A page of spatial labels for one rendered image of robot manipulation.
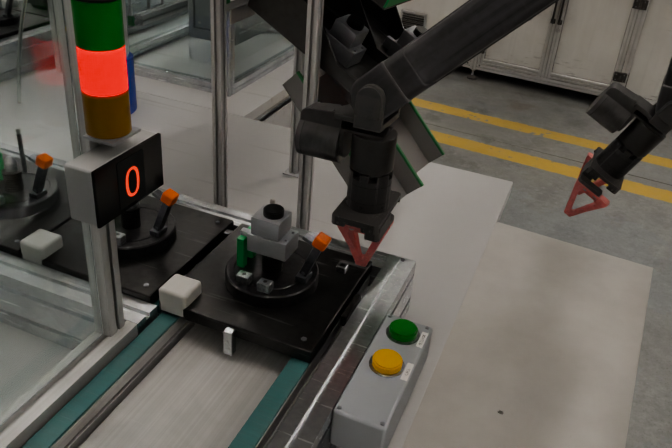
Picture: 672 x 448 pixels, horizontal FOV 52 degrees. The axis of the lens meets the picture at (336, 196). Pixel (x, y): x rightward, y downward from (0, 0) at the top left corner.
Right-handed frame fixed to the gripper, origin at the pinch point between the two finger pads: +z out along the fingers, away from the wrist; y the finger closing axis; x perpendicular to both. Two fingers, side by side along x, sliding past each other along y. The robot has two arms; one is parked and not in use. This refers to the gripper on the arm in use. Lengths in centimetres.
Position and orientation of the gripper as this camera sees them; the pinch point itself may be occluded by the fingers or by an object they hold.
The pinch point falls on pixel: (361, 259)
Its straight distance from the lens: 96.1
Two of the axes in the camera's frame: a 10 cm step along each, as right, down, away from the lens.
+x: 9.3, 2.4, -2.9
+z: -0.7, 8.7, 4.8
